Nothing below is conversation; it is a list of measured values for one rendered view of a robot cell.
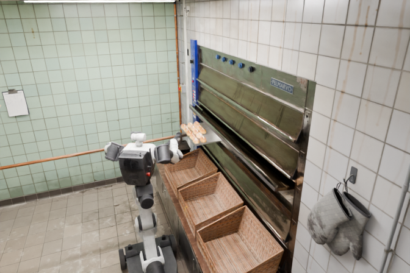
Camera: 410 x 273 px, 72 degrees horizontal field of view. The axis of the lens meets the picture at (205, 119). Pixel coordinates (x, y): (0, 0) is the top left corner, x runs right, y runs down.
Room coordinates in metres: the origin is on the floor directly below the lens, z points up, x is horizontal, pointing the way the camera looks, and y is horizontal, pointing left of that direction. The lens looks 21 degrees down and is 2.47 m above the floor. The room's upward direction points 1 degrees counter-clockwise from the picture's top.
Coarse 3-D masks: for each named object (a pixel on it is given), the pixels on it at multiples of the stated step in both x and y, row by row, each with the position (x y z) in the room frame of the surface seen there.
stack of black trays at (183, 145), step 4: (184, 140) 3.48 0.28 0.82; (180, 144) 3.38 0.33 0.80; (184, 144) 3.38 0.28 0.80; (188, 144) 3.35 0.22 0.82; (180, 148) 3.27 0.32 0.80; (184, 148) 3.27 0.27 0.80; (188, 148) 3.27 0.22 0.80; (184, 152) 3.22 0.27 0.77; (188, 152) 3.22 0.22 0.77; (184, 160) 3.21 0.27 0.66; (188, 164) 3.21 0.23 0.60
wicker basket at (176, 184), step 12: (192, 156) 3.15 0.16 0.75; (204, 156) 3.00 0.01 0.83; (168, 168) 3.03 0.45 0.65; (180, 168) 3.08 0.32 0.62; (192, 168) 3.12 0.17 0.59; (204, 168) 2.92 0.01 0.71; (216, 168) 2.70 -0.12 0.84; (168, 180) 2.85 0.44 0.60; (180, 180) 2.85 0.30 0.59; (192, 180) 2.57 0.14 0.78
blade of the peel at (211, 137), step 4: (200, 124) 3.15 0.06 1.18; (204, 124) 3.14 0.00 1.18; (180, 128) 3.04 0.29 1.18; (204, 128) 3.03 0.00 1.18; (208, 128) 3.03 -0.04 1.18; (184, 132) 2.89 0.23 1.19; (208, 132) 2.91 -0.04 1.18; (212, 132) 2.91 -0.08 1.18; (188, 136) 2.77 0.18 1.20; (208, 136) 2.80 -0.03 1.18; (212, 136) 2.79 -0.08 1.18; (216, 136) 2.79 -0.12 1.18; (192, 140) 2.71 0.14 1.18; (208, 140) 2.70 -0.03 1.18; (212, 140) 2.70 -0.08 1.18; (216, 140) 2.70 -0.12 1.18; (220, 140) 2.70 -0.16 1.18; (196, 144) 2.59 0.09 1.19; (200, 144) 2.60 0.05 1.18
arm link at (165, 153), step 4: (160, 148) 2.09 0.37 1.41; (164, 148) 2.09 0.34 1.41; (168, 148) 2.12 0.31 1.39; (160, 152) 2.07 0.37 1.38; (164, 152) 2.06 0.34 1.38; (168, 152) 2.08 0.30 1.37; (172, 152) 2.15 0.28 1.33; (160, 156) 2.05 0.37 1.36; (164, 156) 2.04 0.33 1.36; (168, 156) 2.06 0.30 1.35; (172, 156) 2.14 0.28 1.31
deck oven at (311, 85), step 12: (312, 84) 1.52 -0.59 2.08; (216, 96) 2.78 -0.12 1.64; (312, 96) 1.51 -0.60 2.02; (240, 108) 2.27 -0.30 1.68; (312, 108) 1.49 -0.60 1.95; (252, 120) 2.10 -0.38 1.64; (276, 132) 1.79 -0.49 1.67; (288, 144) 1.66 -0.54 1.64; (300, 144) 1.55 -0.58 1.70; (300, 156) 1.54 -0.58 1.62; (240, 168) 2.24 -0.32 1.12; (300, 168) 1.53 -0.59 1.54; (252, 180) 2.05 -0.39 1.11; (300, 180) 1.52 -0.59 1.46; (264, 192) 1.87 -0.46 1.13; (300, 192) 1.50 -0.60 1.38; (276, 204) 1.71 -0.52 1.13; (288, 216) 1.58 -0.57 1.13; (288, 240) 1.55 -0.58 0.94; (288, 252) 1.54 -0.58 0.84; (288, 264) 1.53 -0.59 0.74
